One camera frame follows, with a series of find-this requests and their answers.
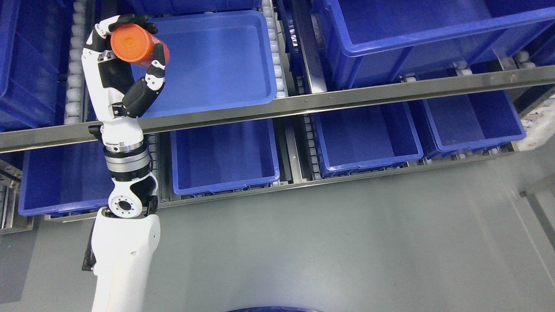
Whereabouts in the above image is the steel shelf rail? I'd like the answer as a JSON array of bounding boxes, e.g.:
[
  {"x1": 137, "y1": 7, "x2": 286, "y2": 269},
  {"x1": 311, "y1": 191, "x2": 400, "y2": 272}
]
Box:
[{"x1": 0, "y1": 65, "x2": 555, "y2": 153}]

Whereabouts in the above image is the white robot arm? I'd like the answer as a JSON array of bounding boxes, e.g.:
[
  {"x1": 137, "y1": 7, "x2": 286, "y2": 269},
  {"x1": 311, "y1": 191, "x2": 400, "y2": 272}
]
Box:
[{"x1": 82, "y1": 140, "x2": 161, "y2": 312}]

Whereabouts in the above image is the large blue bin upper right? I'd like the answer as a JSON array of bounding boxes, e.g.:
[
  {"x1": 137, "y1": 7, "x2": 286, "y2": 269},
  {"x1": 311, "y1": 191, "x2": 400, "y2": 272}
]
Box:
[{"x1": 312, "y1": 0, "x2": 555, "y2": 89}]

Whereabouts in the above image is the blue bin upper left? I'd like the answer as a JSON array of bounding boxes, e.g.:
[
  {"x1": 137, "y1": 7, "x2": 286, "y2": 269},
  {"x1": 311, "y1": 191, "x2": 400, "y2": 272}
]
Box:
[{"x1": 0, "y1": 0, "x2": 73, "y2": 132}]

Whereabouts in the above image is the blue bin lower far right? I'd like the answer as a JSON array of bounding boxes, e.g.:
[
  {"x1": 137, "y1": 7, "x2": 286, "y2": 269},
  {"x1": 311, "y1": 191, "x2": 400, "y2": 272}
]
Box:
[{"x1": 408, "y1": 90, "x2": 526, "y2": 159}]

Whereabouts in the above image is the blue bin lower right middle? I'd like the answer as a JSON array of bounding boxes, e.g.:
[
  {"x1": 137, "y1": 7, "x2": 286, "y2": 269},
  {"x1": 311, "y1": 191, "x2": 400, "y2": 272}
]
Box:
[{"x1": 310, "y1": 102, "x2": 424, "y2": 178}]

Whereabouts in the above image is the blue bin lower left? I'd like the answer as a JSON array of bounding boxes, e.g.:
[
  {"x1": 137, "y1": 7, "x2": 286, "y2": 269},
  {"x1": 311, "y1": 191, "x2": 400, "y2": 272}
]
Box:
[{"x1": 18, "y1": 141, "x2": 114, "y2": 217}]

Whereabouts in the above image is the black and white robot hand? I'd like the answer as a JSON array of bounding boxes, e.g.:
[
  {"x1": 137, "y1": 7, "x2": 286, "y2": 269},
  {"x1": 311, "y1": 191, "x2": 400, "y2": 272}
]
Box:
[{"x1": 82, "y1": 13, "x2": 168, "y2": 153}]

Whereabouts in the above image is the shallow blue tray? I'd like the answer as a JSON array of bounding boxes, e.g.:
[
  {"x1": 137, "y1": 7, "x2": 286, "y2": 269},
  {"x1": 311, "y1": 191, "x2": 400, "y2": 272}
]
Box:
[{"x1": 143, "y1": 10, "x2": 278, "y2": 119}]

